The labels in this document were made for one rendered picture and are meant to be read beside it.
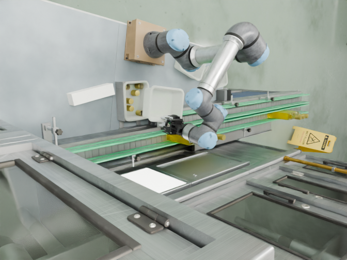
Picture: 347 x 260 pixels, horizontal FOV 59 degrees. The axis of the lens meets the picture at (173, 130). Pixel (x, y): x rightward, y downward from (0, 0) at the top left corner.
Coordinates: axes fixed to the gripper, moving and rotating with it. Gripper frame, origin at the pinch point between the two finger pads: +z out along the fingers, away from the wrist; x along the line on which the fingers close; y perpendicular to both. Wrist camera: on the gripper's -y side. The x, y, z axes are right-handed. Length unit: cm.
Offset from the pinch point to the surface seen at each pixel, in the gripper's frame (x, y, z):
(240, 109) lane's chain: -2, -95, 24
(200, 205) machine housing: 27.7, 3.7, -38.1
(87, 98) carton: -2.4, 27.5, 30.5
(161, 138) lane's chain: 17.4, -19.3, 20.8
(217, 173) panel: 21.4, -21.2, -23.9
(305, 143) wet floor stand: 56, -355, 80
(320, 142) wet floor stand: 48, -362, 64
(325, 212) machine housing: 18, -28, -76
